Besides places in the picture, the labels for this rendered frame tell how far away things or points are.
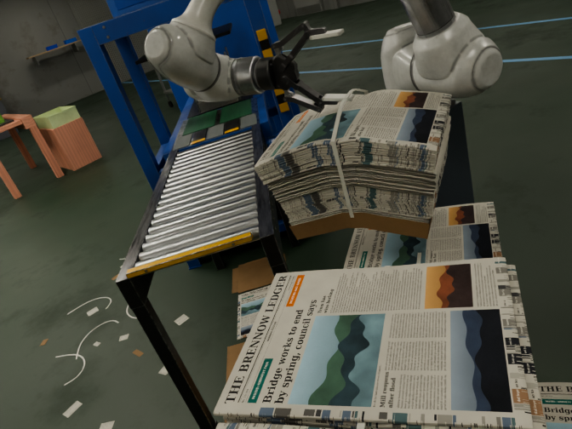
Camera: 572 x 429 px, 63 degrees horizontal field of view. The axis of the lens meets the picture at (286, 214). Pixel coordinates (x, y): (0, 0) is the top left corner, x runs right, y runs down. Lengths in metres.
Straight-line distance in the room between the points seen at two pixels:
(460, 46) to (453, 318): 0.81
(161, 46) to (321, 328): 0.65
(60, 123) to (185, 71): 5.92
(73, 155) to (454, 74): 6.11
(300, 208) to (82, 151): 6.03
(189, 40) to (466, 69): 0.67
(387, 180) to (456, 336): 0.46
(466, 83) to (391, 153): 0.40
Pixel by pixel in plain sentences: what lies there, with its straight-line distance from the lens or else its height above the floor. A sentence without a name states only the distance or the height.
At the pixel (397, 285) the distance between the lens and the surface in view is 0.73.
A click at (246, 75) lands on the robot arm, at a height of 1.33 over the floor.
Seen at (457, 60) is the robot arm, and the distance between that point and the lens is 1.31.
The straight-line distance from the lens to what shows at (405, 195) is 1.03.
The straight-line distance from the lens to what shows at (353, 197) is 1.06.
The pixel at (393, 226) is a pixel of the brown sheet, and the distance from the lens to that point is 1.08.
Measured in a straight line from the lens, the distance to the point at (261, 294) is 2.67.
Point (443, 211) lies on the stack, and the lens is 1.36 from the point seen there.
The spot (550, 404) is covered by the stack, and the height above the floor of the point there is 0.60.
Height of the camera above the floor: 1.52
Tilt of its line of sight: 26 degrees down
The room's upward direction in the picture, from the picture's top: 19 degrees counter-clockwise
